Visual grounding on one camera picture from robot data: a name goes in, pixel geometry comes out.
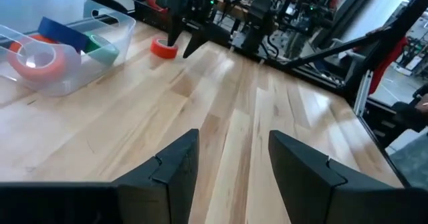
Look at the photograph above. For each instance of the purple tape roll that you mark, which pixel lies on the purple tape roll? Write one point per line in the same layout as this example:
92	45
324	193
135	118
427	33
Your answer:
63	33

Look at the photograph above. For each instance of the orange tape roll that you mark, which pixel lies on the orange tape roll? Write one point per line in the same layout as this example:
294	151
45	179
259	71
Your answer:
43	38

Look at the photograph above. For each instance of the red tape roll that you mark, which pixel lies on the red tape roll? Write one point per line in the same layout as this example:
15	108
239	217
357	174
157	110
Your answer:
164	51

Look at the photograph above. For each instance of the silver aluminium extrusion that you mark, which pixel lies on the silver aluminium extrusion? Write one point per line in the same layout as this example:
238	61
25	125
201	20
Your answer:
362	93

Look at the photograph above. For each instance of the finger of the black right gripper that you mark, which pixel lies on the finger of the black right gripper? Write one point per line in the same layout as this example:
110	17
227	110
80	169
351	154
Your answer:
174	26
199	40

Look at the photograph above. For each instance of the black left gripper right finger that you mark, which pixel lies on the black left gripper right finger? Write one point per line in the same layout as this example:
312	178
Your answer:
311	190

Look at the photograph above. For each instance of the black diagonal frame beam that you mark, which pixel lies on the black diagonal frame beam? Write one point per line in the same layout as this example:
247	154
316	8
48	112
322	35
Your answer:
394	30

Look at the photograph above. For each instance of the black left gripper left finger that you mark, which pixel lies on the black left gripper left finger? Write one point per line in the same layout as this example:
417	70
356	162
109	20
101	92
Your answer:
167	190

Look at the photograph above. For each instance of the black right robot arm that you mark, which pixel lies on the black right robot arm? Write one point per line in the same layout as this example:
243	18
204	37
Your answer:
261	20

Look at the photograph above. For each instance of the pink tape roll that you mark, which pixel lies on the pink tape roll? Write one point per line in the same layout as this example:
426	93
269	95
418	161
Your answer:
50	72

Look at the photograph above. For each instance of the green tape roll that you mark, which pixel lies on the green tape roll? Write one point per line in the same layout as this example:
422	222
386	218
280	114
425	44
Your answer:
107	55

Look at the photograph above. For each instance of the red fabric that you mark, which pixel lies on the red fabric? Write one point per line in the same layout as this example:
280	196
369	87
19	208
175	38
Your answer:
384	67

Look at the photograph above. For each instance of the clear plastic bin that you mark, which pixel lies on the clear plastic bin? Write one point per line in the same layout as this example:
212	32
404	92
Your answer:
123	33

